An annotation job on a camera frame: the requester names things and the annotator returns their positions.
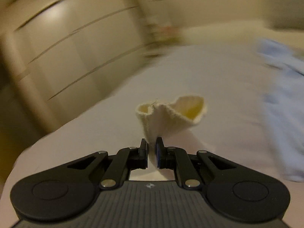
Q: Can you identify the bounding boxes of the cream knitted sweater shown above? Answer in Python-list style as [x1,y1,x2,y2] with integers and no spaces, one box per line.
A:
[135,95,207,181]

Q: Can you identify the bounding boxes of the white bed sheet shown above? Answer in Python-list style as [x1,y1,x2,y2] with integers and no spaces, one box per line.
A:
[1,43,303,227]

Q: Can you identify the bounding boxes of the light blue garment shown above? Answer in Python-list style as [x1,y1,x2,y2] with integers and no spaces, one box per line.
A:
[258,39,303,182]

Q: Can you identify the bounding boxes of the cream wardrobe with panel doors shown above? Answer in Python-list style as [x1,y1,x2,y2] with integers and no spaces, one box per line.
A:
[1,0,152,132]

